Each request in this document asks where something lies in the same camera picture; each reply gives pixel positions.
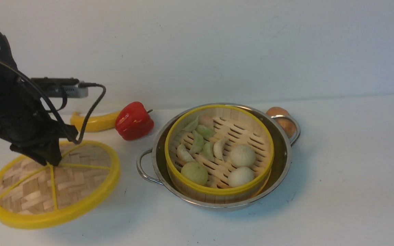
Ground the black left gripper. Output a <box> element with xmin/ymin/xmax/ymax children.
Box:
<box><xmin>0</xmin><ymin>72</ymin><xmax>78</xmax><ymax>166</ymax></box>

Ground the woven bamboo steamer lid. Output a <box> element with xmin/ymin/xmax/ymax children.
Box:
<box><xmin>0</xmin><ymin>141</ymin><xmax>120</xmax><ymax>229</ymax></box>

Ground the bamboo steamer basket yellow rim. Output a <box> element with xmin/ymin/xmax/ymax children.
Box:
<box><xmin>164</xmin><ymin>104</ymin><xmax>275</xmax><ymax>203</ymax></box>

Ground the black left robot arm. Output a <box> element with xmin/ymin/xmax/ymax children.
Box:
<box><xmin>0</xmin><ymin>32</ymin><xmax>78</xmax><ymax>166</ymax></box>

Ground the green dumpling top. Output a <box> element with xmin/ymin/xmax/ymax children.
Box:
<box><xmin>182</xmin><ymin>116</ymin><xmax>199</xmax><ymax>132</ymax></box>

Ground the green dumpling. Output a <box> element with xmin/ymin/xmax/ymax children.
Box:
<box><xmin>200</xmin><ymin>141</ymin><xmax>215</xmax><ymax>162</ymax></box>
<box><xmin>195</xmin><ymin>124</ymin><xmax>216</xmax><ymax>139</ymax></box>
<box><xmin>189</xmin><ymin>130</ymin><xmax>205</xmax><ymax>155</ymax></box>
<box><xmin>182</xmin><ymin>116</ymin><xmax>199</xmax><ymax>132</ymax></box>

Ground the stainless steel pot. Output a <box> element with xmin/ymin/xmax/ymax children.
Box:
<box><xmin>136</xmin><ymin>103</ymin><xmax>300</xmax><ymax>211</ymax></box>

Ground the yellow banana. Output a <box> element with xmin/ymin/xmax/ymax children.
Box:
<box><xmin>70</xmin><ymin>111</ymin><xmax>120</xmax><ymax>132</ymax></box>

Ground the red bell pepper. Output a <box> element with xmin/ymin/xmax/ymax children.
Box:
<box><xmin>115</xmin><ymin>101</ymin><xmax>154</xmax><ymax>141</ymax></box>

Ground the white dumpling left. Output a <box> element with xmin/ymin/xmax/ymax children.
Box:
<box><xmin>177</xmin><ymin>143</ymin><xmax>195</xmax><ymax>163</ymax></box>

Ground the white dumpling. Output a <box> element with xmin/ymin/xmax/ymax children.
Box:
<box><xmin>177</xmin><ymin>143</ymin><xmax>195</xmax><ymax>163</ymax></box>
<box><xmin>213</xmin><ymin>137</ymin><xmax>229</xmax><ymax>161</ymax></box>

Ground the green round bun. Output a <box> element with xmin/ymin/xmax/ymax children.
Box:
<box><xmin>180</xmin><ymin>162</ymin><xmax>209</xmax><ymax>186</ymax></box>

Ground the green dumpling middle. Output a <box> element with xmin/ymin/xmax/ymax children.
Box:
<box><xmin>189</xmin><ymin>130</ymin><xmax>205</xmax><ymax>155</ymax></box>

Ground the green dumpling lower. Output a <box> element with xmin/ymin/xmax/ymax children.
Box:
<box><xmin>200</xmin><ymin>141</ymin><xmax>215</xmax><ymax>162</ymax></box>

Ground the green dumpling upper right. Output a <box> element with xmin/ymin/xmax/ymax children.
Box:
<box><xmin>195</xmin><ymin>124</ymin><xmax>216</xmax><ymax>139</ymax></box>

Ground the pink dumpling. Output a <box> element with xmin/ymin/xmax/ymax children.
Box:
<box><xmin>199</xmin><ymin>115</ymin><xmax>214</xmax><ymax>129</ymax></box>

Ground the white dumpling right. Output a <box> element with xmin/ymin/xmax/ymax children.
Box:
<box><xmin>213</xmin><ymin>137</ymin><xmax>229</xmax><ymax>161</ymax></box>

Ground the white round bun upper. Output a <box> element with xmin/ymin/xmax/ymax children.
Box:
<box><xmin>230</xmin><ymin>144</ymin><xmax>256</xmax><ymax>168</ymax></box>

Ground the white round bun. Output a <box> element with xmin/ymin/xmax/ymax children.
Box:
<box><xmin>228</xmin><ymin>166</ymin><xmax>255</xmax><ymax>188</ymax></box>
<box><xmin>230</xmin><ymin>144</ymin><xmax>256</xmax><ymax>168</ymax></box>

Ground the white round bun lower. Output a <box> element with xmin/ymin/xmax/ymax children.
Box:
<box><xmin>228</xmin><ymin>166</ymin><xmax>255</xmax><ymax>188</ymax></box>

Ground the brown onion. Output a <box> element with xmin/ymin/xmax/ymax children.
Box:
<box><xmin>266</xmin><ymin>107</ymin><xmax>297</xmax><ymax>138</ymax></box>

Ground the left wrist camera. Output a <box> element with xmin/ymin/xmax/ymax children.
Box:
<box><xmin>31</xmin><ymin>77</ymin><xmax>89</xmax><ymax>98</ymax></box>

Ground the black left camera cable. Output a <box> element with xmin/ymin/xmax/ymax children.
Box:
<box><xmin>0</xmin><ymin>51</ymin><xmax>107</xmax><ymax>145</ymax></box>

